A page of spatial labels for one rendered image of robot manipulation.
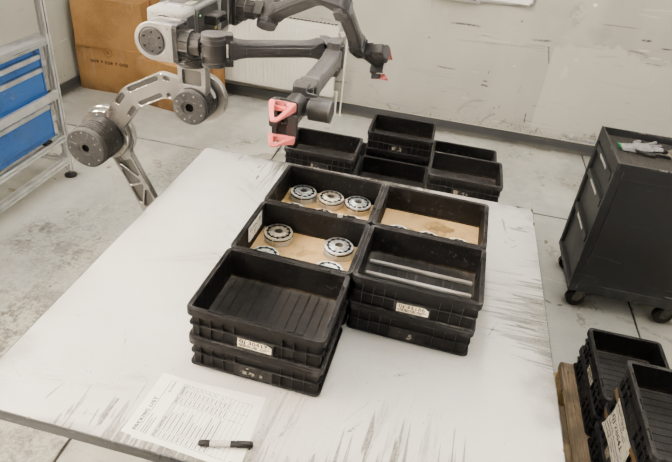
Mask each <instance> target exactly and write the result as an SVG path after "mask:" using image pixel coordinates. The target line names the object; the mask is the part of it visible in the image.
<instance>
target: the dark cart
mask: <svg viewBox="0 0 672 462"><path fill-rule="evenodd" d="M635 140H643V141H644V142H645V144H646V143H650V142H654V141H657V144H655V145H663V146H664V147H663V149H665V150H672V138H671V137H665V136H659V135H653V134H647V133H641V132H635V131H629V130H623V129H617V128H611V127H604V126H602V128H601V131H600V134H599V136H598V139H597V141H596V144H595V147H594V150H593V152H592V155H591V158H590V160H589V163H588V166H587V168H586V171H585V174H584V176H583V179H582V182H581V184H580V187H579V190H578V192H577V195H576V198H575V200H574V203H573V206H572V208H571V211H570V214H569V216H568V219H567V222H566V225H565V227H564V230H563V233H562V235H561V238H560V241H559V246H560V252H561V256H560V257H559V259H558V262H559V265H560V267H561V268H563V269H564V273H565V278H566V284H567V289H568V290H567V291H566V292H565V295H564V296H565V299H566V302H567V303H568V304H570V305H578V304H580V303H582V302H583V301H584V299H585V296H584V295H585V294H586V293H588V294H593V295H598V296H603V297H607V298H612V299H617V300H622V301H627V302H632V303H636V304H641V305H646V306H651V307H656V308H654V309H653V310H652V312H651V316H652V318H653V320H654V321H655V322H657V323H666V322H668V321H670V320H671V319H672V159H667V158H665V157H661V156H656V157H655V158H653V157H649V156H646V155H643V154H640V153H636V152H631V151H623V150H621V148H620V147H619V145H618V143H628V144H629V143H632V142H633V141H635Z"/></svg>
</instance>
